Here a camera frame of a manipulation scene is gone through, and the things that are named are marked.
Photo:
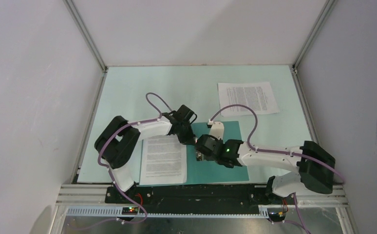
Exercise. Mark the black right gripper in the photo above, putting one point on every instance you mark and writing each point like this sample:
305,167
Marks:
215,139

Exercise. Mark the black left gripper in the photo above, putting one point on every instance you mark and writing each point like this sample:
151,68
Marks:
189,139

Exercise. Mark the printed paper sheet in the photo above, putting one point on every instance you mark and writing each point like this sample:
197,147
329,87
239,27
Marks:
163,162
257,96

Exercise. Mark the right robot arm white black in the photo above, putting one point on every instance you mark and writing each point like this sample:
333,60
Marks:
309,167

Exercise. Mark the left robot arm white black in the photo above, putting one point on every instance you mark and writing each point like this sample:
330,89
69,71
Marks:
117,142

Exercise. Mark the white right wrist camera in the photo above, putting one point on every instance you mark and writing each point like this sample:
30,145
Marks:
216,129

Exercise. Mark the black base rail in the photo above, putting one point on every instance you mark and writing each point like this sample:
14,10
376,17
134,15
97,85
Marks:
205,198

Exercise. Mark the white slotted cable duct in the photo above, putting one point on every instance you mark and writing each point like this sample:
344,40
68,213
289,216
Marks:
113,211

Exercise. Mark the aluminium frame post left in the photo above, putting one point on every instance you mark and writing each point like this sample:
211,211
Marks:
82,27

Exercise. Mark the aluminium frame post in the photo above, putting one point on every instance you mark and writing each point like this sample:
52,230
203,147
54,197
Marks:
82,27
313,33

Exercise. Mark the aluminium frame post right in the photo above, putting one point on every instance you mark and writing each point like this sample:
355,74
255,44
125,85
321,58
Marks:
313,33

